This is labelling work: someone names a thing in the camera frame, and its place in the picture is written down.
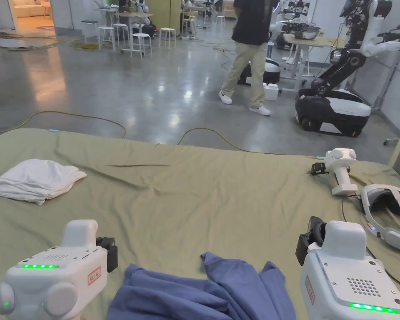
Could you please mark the folded white cloth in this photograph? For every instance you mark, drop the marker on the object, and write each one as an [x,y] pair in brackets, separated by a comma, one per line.
[36,181]

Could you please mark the white headset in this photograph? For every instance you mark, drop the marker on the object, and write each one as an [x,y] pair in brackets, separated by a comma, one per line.
[386,213]

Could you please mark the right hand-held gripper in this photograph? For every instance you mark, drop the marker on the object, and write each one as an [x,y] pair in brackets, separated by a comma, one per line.
[346,276]

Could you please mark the blue garment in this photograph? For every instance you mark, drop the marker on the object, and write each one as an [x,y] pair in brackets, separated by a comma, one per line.
[200,293]

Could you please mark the bed with pale green sheet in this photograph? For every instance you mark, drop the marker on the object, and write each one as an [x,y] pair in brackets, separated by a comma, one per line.
[193,203]

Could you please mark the group of white stools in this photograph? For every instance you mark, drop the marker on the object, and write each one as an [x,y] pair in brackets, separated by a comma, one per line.
[126,35]

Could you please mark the small black and white robot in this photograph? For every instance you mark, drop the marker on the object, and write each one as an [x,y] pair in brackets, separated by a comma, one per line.
[268,71]

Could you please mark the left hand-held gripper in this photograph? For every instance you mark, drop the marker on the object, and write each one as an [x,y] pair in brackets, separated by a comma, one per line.
[58,276]

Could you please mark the spare white hand-held gripper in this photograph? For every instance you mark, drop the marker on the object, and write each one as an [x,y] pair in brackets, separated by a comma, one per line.
[340,170]

